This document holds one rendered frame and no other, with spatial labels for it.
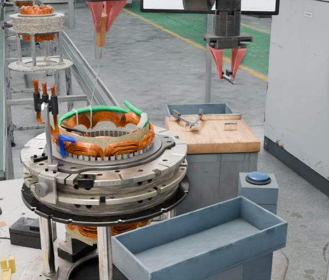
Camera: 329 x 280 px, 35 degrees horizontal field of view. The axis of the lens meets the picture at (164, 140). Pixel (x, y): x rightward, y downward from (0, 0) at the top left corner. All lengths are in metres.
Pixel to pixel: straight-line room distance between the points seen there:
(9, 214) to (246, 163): 0.68
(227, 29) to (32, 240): 0.67
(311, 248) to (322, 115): 0.91
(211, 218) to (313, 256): 1.96
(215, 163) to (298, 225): 1.94
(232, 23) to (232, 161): 0.30
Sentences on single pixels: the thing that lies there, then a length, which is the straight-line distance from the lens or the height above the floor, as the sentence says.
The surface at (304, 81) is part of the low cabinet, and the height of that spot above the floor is 0.66.
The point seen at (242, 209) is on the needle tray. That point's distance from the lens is 0.89.
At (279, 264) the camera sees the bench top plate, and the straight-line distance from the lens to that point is 1.25.
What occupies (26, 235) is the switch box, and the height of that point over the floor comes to 0.81.
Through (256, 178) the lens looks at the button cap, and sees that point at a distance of 1.01.
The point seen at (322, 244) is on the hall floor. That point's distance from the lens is 2.91.
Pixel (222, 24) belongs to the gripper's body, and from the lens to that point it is 1.16.
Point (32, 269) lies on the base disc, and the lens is 1.20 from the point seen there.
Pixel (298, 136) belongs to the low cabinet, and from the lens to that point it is 3.63.
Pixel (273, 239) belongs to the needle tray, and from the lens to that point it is 0.82.
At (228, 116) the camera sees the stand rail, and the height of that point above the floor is 1.07.
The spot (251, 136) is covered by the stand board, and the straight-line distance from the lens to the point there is 1.17.
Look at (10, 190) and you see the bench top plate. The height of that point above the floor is 0.78.
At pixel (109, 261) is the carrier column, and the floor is 0.92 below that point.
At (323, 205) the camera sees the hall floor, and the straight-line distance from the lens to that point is 3.32.
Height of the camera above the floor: 1.45
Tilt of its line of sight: 20 degrees down
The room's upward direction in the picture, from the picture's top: straight up
